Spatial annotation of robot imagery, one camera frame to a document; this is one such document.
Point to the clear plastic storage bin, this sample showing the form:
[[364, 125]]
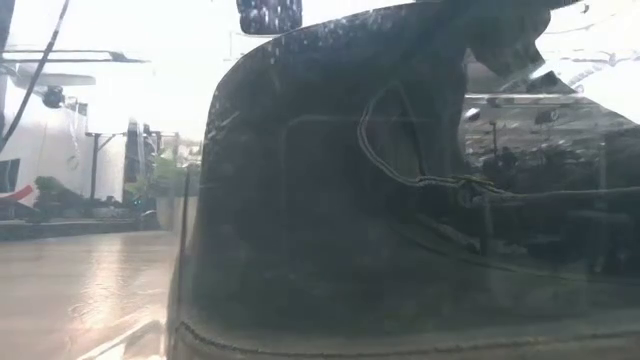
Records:
[[590, 150]]

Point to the leafy green plant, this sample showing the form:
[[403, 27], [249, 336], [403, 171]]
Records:
[[167, 175]]

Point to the black support post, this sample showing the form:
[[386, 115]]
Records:
[[94, 165]]

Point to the white planter box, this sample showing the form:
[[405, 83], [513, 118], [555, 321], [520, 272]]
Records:
[[172, 212]]

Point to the dark upright panel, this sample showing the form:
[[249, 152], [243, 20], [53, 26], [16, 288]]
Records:
[[136, 150]]

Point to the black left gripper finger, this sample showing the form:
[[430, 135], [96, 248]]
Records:
[[270, 16]]

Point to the black table edge rail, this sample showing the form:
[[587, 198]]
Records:
[[70, 229]]

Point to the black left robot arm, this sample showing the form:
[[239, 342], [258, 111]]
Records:
[[5, 22]]

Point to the black hanging ceiling lamp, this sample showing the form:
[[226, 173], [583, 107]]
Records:
[[53, 96]]

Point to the dark hat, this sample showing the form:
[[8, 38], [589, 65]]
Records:
[[320, 200]]

